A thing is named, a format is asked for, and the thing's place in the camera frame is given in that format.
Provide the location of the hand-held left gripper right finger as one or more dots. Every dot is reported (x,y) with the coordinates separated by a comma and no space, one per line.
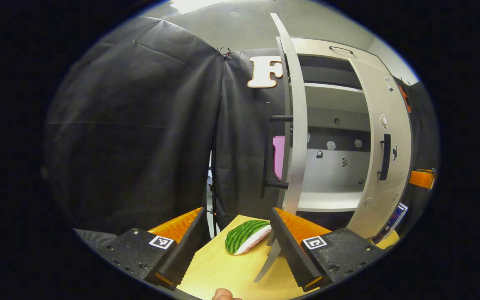
(292,250)

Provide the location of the colourful printed box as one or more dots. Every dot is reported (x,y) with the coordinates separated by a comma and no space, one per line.
(394,221)

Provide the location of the ceiling light panel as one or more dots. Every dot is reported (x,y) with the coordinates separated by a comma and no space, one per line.
(194,5)

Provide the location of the cabinet door with phone sticker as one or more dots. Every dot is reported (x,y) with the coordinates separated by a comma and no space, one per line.
(298,146)

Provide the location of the black thin stand pole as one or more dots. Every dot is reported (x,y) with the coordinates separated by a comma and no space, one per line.
(214,187)

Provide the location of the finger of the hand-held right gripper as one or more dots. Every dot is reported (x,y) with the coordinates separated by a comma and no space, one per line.
(421,179)

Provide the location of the dark ribbed cloth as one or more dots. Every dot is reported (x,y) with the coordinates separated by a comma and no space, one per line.
(94,238)

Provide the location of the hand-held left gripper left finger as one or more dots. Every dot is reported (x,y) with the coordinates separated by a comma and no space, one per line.
(186,250)

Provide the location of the white and grey cabinet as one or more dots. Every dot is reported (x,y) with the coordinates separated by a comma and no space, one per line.
(327,200)

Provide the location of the cabinet door with cat sticker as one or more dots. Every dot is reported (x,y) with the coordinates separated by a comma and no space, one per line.
(400,179)

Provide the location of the black backdrop cloth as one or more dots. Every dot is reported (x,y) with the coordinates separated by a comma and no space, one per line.
(140,125)

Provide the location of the watermelon slice toy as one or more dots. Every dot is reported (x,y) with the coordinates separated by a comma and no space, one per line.
(244,235)

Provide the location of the white cabinet drawer front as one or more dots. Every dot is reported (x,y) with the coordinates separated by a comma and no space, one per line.
(315,48)

